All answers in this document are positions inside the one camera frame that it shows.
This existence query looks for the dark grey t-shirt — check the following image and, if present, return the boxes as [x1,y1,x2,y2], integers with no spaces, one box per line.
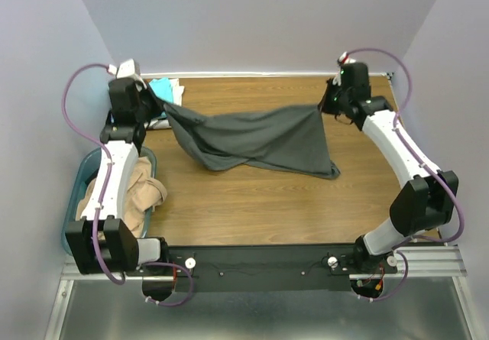
[163,102,341,180]

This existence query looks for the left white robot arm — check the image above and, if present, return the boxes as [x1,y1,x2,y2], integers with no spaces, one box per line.
[65,76,170,276]

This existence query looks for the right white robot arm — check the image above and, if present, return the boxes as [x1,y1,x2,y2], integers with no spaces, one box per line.
[319,60,458,273]

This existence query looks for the teal folded t-shirt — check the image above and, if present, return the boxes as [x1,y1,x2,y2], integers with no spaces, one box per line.
[149,78,173,102]

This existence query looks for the white folded t-shirt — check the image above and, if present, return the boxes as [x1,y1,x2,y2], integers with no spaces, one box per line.
[147,78,184,130]

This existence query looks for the teal plastic bin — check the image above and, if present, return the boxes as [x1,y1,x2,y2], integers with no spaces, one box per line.
[61,147,157,256]

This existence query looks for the beige crumpled t-shirt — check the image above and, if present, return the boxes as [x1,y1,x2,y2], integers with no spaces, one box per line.
[75,156,169,240]

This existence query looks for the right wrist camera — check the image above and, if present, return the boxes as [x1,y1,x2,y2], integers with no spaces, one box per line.
[337,51,357,66]

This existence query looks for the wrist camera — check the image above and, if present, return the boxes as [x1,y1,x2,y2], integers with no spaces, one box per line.
[107,59,141,79]
[337,51,357,66]

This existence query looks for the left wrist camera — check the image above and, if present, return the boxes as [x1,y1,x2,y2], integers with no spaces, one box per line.
[107,59,141,79]

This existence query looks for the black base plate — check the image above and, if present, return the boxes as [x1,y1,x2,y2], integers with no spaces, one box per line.
[125,244,398,294]

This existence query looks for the aluminium frame rail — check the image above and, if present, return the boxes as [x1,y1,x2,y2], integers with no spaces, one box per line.
[60,246,467,281]

